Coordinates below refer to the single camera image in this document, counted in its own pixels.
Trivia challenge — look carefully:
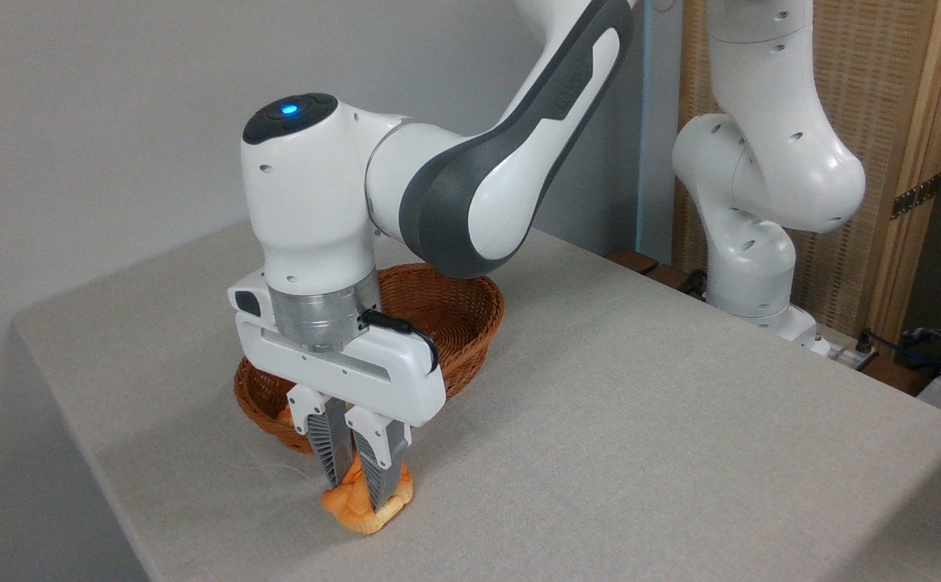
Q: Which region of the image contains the round knotted bread roll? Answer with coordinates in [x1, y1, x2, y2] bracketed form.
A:
[319, 456, 416, 537]

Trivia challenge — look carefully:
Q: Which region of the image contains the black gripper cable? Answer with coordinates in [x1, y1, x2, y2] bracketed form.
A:
[359, 308, 441, 375]

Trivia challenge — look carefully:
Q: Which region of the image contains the wooden rattan folding screen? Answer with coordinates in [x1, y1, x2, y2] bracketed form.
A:
[673, 0, 941, 350]

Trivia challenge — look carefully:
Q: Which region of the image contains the dark metal screen hinge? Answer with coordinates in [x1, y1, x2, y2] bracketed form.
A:
[890, 173, 941, 221]

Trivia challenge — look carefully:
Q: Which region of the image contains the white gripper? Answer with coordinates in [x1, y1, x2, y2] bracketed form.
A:
[227, 270, 448, 512]

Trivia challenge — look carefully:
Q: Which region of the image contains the grey tablecloth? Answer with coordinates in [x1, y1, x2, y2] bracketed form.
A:
[11, 220, 941, 582]

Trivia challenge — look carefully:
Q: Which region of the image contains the brown oval wicker basket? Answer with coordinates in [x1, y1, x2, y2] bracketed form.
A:
[234, 262, 507, 456]

